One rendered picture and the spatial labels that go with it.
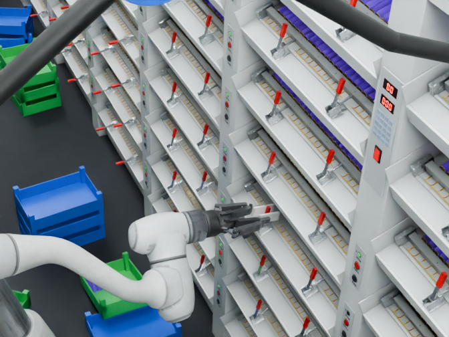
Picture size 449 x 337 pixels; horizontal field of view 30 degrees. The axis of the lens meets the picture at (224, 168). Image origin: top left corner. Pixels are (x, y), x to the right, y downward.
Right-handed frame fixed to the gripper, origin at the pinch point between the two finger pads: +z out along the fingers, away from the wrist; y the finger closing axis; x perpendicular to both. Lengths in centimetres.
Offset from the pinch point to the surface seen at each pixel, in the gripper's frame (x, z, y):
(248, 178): -0.8, 3.5, -17.7
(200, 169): -23, 6, -53
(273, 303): -26.4, 2.6, 11.0
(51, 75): -63, -6, -189
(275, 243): -6.2, 1.1, 6.5
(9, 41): -79, -10, -254
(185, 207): -45, 7, -59
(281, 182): 14.2, -0.2, 3.8
